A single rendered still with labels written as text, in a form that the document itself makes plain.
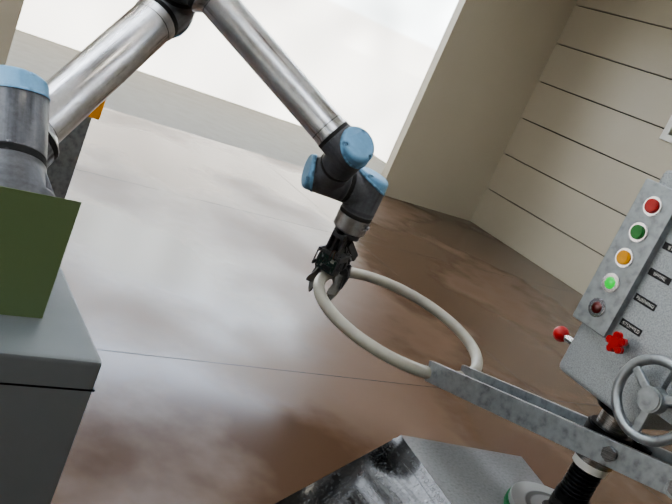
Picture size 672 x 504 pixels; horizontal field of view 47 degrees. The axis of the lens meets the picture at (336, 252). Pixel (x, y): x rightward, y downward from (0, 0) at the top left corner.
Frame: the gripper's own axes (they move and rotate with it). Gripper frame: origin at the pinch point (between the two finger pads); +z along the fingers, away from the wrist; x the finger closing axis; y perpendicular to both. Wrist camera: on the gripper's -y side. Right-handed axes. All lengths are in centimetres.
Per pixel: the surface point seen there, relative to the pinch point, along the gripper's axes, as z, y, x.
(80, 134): 1, 0, -97
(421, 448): 1, 37, 49
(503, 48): -73, -758, -209
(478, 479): 0, 35, 62
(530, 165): 39, -789, -117
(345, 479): 11, 47, 40
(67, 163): 11, 1, -97
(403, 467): 3, 44, 49
